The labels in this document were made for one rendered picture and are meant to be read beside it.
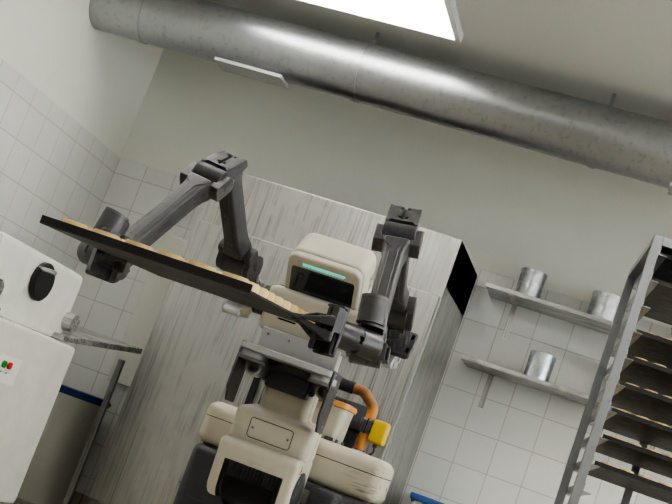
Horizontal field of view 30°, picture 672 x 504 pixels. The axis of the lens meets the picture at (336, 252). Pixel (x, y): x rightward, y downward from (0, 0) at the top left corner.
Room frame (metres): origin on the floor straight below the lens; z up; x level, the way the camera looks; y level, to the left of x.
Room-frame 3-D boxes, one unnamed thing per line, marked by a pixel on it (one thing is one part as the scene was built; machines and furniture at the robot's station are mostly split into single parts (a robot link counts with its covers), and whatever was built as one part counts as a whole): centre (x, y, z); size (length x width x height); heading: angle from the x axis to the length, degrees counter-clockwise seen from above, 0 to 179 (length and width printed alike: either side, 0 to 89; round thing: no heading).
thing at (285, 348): (3.23, 0.01, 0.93); 0.28 x 0.16 x 0.22; 76
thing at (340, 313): (2.39, 0.00, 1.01); 0.09 x 0.07 x 0.07; 121
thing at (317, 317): (2.39, 0.00, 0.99); 0.09 x 0.07 x 0.07; 121
